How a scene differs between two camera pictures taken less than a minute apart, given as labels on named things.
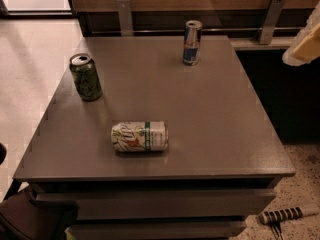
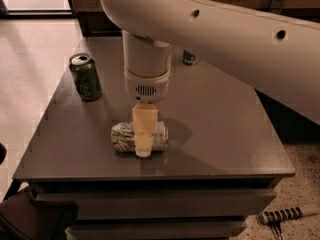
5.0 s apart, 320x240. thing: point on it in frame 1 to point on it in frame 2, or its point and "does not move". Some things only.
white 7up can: x=139 y=136 does not move
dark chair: x=25 y=217 does not move
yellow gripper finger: x=306 y=46 to x=145 y=117
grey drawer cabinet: x=163 y=136 does not move
